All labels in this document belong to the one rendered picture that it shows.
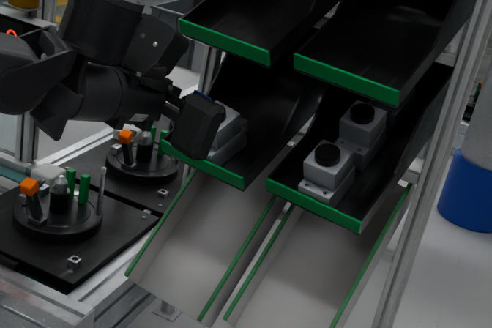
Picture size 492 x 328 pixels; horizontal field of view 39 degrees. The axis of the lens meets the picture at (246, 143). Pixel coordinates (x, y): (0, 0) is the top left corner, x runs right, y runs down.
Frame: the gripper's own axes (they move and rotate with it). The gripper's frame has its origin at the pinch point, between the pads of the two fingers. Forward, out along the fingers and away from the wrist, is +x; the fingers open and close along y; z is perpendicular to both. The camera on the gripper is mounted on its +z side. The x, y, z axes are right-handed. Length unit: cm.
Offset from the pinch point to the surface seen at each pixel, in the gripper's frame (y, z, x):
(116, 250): 14.3, -30.1, 15.8
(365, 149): -15.5, 1.7, 18.0
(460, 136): 11, -5, 138
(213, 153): -1.9, -5.5, 7.1
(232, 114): -1.4, -0.4, 8.6
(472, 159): -7, -4, 97
